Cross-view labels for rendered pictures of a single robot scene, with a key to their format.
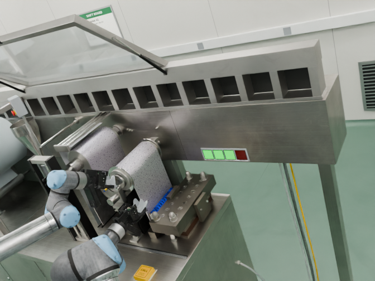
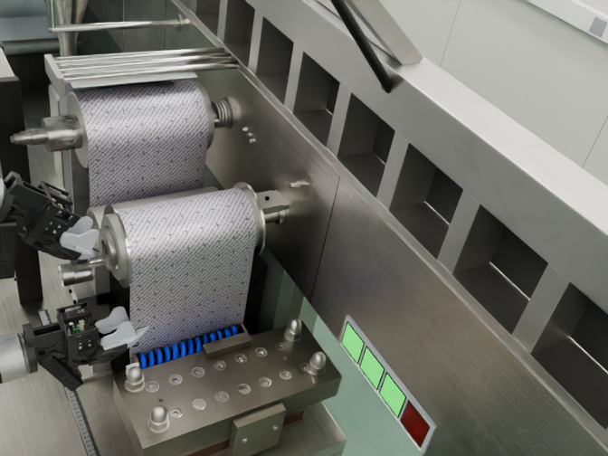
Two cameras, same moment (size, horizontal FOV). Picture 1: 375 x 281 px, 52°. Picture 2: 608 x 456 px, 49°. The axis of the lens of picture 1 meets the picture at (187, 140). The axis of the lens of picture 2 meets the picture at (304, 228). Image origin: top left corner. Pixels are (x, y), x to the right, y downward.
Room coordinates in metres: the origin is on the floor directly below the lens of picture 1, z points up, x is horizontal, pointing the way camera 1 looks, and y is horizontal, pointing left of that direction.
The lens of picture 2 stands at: (0.85, -0.15, 2.02)
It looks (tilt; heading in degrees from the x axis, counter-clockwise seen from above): 37 degrees down; 14
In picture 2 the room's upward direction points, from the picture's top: 12 degrees clockwise
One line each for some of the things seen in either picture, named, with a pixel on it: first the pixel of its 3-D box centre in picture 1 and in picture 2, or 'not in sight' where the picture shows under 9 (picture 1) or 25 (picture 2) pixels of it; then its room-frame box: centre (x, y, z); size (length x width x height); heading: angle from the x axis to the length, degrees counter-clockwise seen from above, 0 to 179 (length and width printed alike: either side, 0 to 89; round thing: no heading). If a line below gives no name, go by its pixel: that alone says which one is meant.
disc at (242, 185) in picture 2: (149, 150); (246, 219); (1.80, 0.20, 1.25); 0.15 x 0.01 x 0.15; 51
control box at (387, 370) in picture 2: (224, 154); (383, 380); (1.61, -0.15, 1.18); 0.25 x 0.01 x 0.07; 51
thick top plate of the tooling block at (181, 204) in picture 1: (184, 202); (230, 386); (1.61, 0.12, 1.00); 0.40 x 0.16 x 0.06; 141
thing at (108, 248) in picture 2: (119, 180); (109, 248); (1.59, 0.37, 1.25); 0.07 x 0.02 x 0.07; 51
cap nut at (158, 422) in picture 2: (172, 216); (158, 416); (1.46, 0.18, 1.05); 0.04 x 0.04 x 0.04
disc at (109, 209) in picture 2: (121, 179); (117, 246); (1.60, 0.36, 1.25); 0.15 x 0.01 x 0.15; 51
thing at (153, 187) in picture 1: (154, 187); (191, 308); (1.66, 0.24, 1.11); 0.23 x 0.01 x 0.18; 141
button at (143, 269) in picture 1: (144, 273); not in sight; (1.32, 0.38, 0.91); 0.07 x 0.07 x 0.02; 51
